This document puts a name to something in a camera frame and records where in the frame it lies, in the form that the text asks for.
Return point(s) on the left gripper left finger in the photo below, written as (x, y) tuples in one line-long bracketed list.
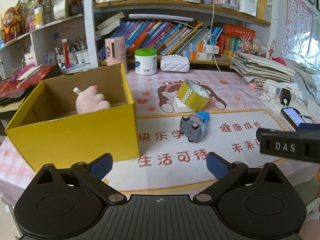
[(90, 178)]

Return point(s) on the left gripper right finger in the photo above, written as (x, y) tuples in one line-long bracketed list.
[(228, 175)]

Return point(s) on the grey blue toy car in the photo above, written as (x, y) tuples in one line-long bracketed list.
[(194, 126)]

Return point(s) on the pink pig plush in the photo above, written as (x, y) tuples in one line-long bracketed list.
[(89, 100)]

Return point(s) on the white cube box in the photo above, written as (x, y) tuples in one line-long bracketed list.
[(180, 107)]

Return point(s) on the yellow tape roll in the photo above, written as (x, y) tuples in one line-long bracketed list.
[(193, 95)]

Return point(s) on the black phone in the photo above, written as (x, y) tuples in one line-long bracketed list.
[(293, 117)]

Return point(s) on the black charger plug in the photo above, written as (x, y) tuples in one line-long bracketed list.
[(285, 97)]

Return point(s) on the yellow cardboard box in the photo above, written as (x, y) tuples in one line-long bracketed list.
[(47, 129)]

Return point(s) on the white power strip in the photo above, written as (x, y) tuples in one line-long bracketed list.
[(272, 90)]

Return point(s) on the pink checkered table mat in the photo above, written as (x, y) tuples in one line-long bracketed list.
[(159, 129)]

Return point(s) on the stack of papers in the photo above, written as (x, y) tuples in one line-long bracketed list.
[(256, 70)]

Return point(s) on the black electronic keyboard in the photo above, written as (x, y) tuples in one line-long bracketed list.
[(9, 106)]

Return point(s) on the white pen cup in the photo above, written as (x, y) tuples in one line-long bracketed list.
[(82, 56)]

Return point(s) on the red packets pile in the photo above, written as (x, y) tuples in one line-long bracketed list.
[(22, 78)]

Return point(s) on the white quilted purse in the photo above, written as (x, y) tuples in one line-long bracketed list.
[(174, 63)]

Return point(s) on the orange white carton lower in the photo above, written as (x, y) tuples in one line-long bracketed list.
[(193, 55)]

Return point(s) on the orange white carton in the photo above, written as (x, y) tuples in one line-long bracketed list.
[(204, 48), (193, 55)]

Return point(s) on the white jar green lid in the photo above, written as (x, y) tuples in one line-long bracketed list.
[(146, 61)]

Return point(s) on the red dictionary books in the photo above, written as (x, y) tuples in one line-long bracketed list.
[(232, 38)]

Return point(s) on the pink cylinder dispenser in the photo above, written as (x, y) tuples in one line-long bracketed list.
[(116, 51)]

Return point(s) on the orange white carton upper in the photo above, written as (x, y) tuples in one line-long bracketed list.
[(204, 48)]

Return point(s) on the white shelf unit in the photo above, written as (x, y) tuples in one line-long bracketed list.
[(36, 45)]

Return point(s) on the row of books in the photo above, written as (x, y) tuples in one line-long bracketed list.
[(167, 37)]

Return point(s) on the white yellow bottle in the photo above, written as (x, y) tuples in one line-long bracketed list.
[(39, 17)]

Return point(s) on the fortune god box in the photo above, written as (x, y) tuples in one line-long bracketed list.
[(13, 23)]

